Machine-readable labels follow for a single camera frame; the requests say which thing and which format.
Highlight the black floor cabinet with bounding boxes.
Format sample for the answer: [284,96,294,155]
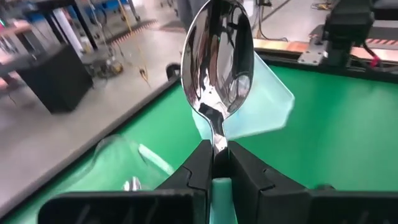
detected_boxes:
[16,45,95,114]

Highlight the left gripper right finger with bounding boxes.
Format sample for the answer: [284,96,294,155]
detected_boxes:
[228,140,398,224]

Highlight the black aluminium table frame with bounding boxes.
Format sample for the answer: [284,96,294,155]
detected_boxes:
[0,49,398,218]

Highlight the clear plastic bin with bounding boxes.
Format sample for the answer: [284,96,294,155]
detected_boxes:
[67,133,175,192]

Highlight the green table mat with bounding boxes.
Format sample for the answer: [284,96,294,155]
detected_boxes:
[0,63,398,224]

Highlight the teal-handled steel spoon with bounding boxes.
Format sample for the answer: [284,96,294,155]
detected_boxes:
[180,0,255,224]

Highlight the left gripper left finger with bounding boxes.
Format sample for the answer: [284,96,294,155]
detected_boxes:
[37,139,214,224]

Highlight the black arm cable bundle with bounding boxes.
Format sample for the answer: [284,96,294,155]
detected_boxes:
[351,43,398,74]

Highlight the frosted translucent plastic bin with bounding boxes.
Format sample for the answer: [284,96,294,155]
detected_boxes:
[191,51,295,141]

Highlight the black upright frame post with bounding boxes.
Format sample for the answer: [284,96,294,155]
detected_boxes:
[165,62,182,82]

